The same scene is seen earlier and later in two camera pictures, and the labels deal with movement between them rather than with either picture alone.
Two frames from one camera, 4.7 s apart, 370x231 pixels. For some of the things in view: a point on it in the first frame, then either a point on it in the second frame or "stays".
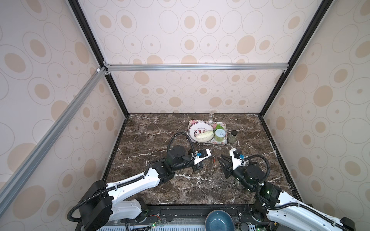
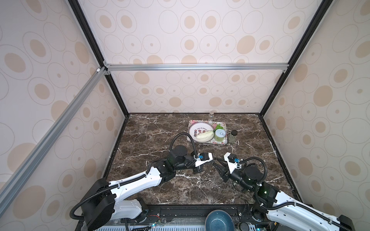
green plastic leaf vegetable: x=218 y=127 stays
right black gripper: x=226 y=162 → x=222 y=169
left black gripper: x=197 y=166 stays
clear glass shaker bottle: x=211 y=115 stays
